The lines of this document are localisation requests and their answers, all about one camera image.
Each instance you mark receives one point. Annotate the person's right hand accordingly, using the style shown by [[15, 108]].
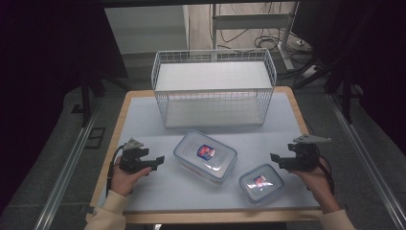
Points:
[[314, 182]]

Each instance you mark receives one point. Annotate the black rectangular floor frame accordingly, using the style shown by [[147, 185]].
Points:
[[95, 138]]

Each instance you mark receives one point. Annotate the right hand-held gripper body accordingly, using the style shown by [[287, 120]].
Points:
[[303, 156]]

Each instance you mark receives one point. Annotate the white board panel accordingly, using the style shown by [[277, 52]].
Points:
[[145, 30]]

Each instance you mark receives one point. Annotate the white metal desk frame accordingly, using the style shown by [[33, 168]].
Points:
[[252, 21]]

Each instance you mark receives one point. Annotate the aluminium floor rail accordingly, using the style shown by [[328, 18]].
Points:
[[370, 159], [63, 179]]

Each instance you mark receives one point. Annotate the small clear food container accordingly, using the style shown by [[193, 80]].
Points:
[[261, 183]]

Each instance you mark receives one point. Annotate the large clear food container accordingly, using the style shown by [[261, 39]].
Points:
[[206, 156]]

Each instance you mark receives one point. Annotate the person's left hand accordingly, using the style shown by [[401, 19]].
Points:
[[126, 182]]

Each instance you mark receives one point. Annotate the light blue table mat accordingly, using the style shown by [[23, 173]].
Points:
[[166, 191]]

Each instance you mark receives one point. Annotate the black metal stand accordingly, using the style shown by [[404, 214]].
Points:
[[346, 96], [86, 96]]

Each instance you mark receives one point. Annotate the white power strip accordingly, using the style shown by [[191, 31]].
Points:
[[309, 72]]

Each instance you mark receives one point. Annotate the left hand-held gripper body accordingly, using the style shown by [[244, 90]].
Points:
[[133, 159]]

